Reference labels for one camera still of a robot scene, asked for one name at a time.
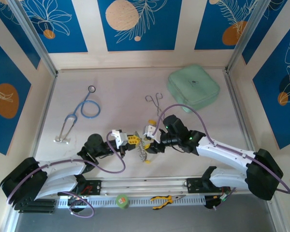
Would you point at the yellow key tag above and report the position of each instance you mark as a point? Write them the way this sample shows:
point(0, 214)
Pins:
point(147, 161)
point(151, 121)

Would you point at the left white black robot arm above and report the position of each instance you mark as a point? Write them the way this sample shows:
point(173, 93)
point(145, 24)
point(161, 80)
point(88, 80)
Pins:
point(62, 169)

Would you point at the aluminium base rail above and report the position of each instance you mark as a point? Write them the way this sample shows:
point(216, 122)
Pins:
point(145, 184)

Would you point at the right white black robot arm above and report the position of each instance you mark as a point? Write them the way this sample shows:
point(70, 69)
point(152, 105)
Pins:
point(222, 152)

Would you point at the blue stethoscope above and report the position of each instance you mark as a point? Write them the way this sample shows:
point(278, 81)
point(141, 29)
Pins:
point(72, 117)

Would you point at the green tape roll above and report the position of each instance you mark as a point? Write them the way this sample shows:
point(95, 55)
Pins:
point(122, 200)

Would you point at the steel forceps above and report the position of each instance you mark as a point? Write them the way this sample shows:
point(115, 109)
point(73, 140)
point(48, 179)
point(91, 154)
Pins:
point(157, 106)

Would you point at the black extrusion stack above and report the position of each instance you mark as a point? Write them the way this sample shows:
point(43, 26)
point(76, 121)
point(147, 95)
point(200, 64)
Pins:
point(38, 206)

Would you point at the mint green zipper pouch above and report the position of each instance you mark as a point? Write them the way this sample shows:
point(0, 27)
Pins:
point(195, 84)

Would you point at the aluminium frame post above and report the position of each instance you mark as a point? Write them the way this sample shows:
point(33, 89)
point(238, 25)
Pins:
point(36, 38)
point(245, 36)

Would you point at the aluminium table edge rail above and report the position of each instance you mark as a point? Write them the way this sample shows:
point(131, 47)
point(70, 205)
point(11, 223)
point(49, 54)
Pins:
point(43, 120)
point(239, 108)

